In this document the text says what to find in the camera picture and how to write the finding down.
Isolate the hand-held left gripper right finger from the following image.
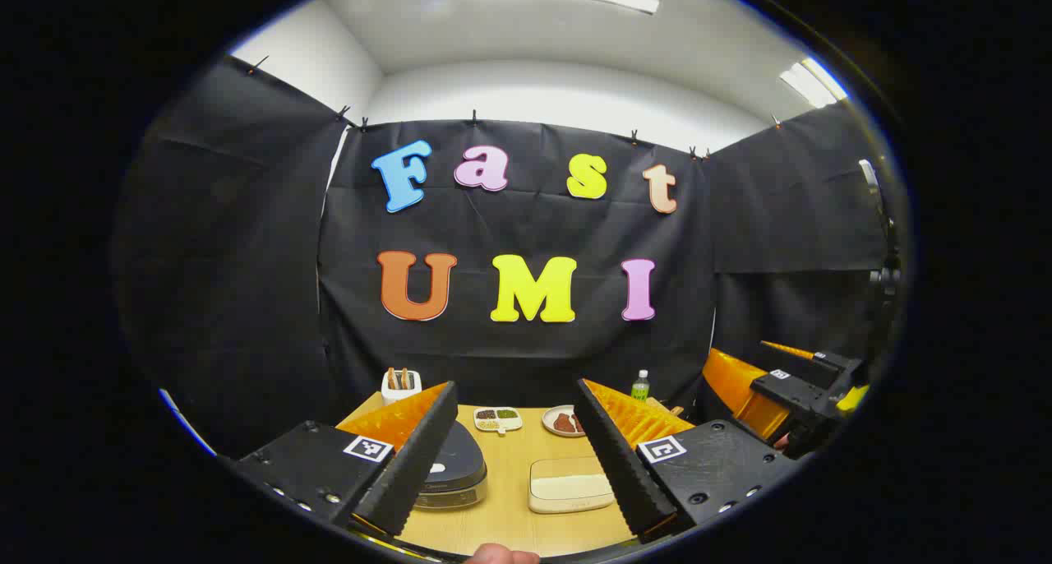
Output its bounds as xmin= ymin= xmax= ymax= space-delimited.
xmin=574 ymin=377 xmax=805 ymax=543

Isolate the black backdrop cloth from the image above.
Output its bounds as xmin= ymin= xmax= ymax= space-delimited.
xmin=111 ymin=54 xmax=905 ymax=458

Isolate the white divided dish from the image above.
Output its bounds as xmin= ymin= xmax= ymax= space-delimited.
xmin=473 ymin=407 xmax=524 ymax=435

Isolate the white utensil holder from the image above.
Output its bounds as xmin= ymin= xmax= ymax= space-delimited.
xmin=381 ymin=368 xmax=423 ymax=405

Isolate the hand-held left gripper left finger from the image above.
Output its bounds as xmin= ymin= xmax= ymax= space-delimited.
xmin=218 ymin=381 xmax=459 ymax=539

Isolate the clear plastic rice box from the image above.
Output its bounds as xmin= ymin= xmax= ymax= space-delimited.
xmin=528 ymin=456 xmax=618 ymax=515

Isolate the white round plate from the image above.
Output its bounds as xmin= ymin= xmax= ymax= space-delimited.
xmin=542 ymin=405 xmax=586 ymax=439

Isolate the dark grey rice cooker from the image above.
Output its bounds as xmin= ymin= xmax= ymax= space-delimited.
xmin=413 ymin=420 xmax=489 ymax=512

